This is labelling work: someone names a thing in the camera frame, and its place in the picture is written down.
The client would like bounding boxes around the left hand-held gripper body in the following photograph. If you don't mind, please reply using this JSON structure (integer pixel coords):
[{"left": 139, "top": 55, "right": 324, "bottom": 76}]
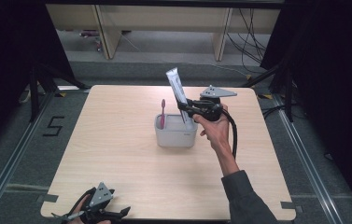
[{"left": 67, "top": 181, "right": 116, "bottom": 224}]

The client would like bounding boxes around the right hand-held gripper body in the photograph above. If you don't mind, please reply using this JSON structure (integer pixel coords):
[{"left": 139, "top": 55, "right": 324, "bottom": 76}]
[{"left": 193, "top": 85, "right": 238, "bottom": 122}]

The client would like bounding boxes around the white toothpaste tube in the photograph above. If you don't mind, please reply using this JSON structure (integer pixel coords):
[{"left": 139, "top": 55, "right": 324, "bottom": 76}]
[{"left": 165, "top": 66, "right": 195, "bottom": 131}]

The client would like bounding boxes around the pink toothbrush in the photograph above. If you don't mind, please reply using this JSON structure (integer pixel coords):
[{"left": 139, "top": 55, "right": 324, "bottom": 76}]
[{"left": 159, "top": 98, "right": 167, "bottom": 131}]

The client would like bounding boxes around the white rectangular container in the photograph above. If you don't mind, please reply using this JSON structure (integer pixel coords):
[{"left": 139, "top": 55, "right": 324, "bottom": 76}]
[{"left": 154, "top": 113, "right": 199, "bottom": 148}]

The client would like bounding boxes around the person's left hand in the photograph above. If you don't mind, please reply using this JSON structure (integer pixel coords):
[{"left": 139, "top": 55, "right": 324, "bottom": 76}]
[{"left": 69, "top": 193, "right": 112, "bottom": 224}]

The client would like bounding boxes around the person's right hand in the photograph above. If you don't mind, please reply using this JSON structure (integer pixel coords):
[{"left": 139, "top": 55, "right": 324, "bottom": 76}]
[{"left": 191, "top": 103, "right": 234, "bottom": 158}]

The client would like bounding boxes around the black metal stand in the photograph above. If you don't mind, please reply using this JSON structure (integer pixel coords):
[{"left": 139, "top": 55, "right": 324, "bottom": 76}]
[
  {"left": 28, "top": 63, "right": 92, "bottom": 123},
  {"left": 241, "top": 60, "right": 295, "bottom": 123}
]

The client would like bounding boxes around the beige wooden desk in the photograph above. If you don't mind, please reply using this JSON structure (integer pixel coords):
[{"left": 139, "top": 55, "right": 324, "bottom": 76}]
[{"left": 45, "top": 3, "right": 282, "bottom": 63}]

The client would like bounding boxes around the dark curtain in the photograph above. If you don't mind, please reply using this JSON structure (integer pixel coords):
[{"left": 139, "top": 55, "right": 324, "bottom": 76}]
[
  {"left": 0, "top": 0, "right": 76, "bottom": 158},
  {"left": 260, "top": 0, "right": 352, "bottom": 216}
]

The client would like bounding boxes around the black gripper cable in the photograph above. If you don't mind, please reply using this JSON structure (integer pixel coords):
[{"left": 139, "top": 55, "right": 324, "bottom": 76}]
[{"left": 221, "top": 108, "right": 239, "bottom": 161}]

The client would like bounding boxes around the aluminium floor rail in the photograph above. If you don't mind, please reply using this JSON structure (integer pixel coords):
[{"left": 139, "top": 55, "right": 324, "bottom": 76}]
[
  {"left": 0, "top": 90, "right": 57, "bottom": 220},
  {"left": 271, "top": 92, "right": 346, "bottom": 224}
]

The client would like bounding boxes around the bundle of black cables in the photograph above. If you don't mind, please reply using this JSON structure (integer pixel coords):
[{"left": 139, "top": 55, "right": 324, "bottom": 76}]
[{"left": 226, "top": 7, "right": 269, "bottom": 75}]

